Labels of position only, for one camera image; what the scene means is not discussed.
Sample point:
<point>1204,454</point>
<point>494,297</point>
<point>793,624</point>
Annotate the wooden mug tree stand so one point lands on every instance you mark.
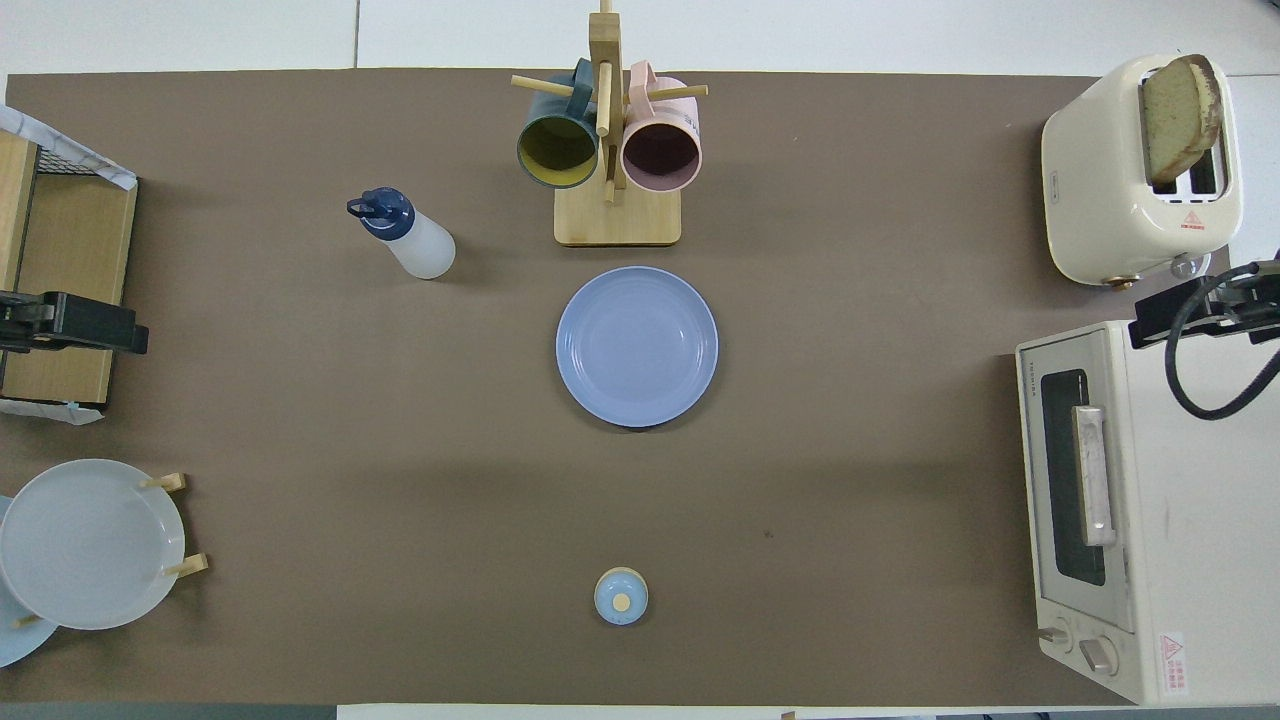
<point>617,222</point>

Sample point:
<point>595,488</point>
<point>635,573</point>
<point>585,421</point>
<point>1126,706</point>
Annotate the cream two-slot toaster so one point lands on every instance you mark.
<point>1090,200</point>

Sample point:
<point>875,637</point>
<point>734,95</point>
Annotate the light blue plate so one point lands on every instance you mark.
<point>15,640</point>

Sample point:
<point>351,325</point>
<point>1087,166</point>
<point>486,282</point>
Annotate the dark teal mug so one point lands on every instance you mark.
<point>557,150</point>

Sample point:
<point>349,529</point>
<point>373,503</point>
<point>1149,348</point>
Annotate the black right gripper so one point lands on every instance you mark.
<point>1250,300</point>

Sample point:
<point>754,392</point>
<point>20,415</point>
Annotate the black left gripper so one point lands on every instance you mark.
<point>22,322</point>

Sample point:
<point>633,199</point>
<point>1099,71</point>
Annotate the squeeze bottle with blue cap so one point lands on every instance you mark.
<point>420,245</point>

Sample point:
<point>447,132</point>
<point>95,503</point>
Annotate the pink mug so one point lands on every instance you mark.
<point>660,155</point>

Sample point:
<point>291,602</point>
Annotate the white toaster oven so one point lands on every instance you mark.
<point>1200,550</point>

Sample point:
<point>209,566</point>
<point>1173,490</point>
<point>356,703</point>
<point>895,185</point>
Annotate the bread slice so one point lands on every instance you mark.
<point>1178,115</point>

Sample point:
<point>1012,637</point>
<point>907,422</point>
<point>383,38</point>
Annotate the brown table mat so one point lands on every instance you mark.
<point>300,500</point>

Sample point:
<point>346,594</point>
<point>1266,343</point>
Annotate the wooden plate rack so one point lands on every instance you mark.
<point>190,565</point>

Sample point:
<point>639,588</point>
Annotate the periwinkle blue plate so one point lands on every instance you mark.
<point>636,346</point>

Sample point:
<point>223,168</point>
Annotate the pale grey plate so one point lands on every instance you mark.
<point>90,545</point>

